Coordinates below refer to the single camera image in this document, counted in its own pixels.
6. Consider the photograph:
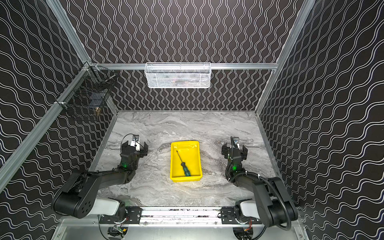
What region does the yellow plastic bin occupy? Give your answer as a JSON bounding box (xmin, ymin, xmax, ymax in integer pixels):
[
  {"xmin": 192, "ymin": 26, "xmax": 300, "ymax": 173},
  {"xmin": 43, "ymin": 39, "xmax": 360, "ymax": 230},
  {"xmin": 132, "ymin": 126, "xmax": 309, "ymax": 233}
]
[{"xmin": 170, "ymin": 141, "xmax": 203, "ymax": 183}]

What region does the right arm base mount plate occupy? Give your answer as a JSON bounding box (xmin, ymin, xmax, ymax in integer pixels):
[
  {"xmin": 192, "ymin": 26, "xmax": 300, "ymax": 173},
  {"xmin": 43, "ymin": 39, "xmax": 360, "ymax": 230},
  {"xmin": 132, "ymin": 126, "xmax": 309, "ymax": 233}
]
[{"xmin": 217, "ymin": 206, "xmax": 262, "ymax": 225}]

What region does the aluminium front rail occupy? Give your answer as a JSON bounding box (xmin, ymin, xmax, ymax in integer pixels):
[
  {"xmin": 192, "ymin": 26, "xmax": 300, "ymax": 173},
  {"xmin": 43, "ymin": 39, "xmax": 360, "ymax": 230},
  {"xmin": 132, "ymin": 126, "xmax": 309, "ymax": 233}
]
[{"xmin": 59, "ymin": 205, "xmax": 304, "ymax": 228}]

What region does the green black screwdriver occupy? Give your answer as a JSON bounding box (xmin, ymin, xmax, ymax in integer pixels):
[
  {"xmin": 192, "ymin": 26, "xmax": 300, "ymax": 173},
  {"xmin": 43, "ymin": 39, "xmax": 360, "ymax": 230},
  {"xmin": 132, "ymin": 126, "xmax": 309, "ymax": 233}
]
[{"xmin": 177, "ymin": 151, "xmax": 192, "ymax": 177}]

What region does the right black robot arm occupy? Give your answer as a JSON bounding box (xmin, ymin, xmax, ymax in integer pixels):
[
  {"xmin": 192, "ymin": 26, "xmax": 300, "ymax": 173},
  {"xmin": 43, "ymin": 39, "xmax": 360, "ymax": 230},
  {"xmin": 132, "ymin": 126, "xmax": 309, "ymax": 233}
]
[{"xmin": 222, "ymin": 137, "xmax": 299, "ymax": 231}]

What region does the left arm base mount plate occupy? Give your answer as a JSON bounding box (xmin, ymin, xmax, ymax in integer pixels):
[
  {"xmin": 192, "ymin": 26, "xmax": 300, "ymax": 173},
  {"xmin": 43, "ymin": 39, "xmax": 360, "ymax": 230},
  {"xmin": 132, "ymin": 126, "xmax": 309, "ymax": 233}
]
[{"xmin": 99, "ymin": 207, "xmax": 143, "ymax": 225}]

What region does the black wire wall basket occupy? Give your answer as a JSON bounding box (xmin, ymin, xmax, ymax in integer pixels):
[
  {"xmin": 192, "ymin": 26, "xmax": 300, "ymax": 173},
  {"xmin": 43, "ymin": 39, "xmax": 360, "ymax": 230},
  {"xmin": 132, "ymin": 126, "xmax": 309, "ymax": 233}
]
[{"xmin": 60, "ymin": 66, "xmax": 117, "ymax": 122}]

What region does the clear mesh wall basket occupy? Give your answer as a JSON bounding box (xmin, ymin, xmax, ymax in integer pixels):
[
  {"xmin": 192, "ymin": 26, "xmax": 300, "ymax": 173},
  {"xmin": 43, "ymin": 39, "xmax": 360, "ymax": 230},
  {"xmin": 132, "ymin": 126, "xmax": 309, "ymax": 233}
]
[{"xmin": 145, "ymin": 62, "xmax": 212, "ymax": 89}]

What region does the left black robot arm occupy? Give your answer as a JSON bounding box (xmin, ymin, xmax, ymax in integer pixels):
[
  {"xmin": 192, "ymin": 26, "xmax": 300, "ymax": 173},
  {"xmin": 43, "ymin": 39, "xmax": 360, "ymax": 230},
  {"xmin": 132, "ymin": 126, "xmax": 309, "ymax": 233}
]
[{"xmin": 51, "ymin": 134, "xmax": 148, "ymax": 219}]

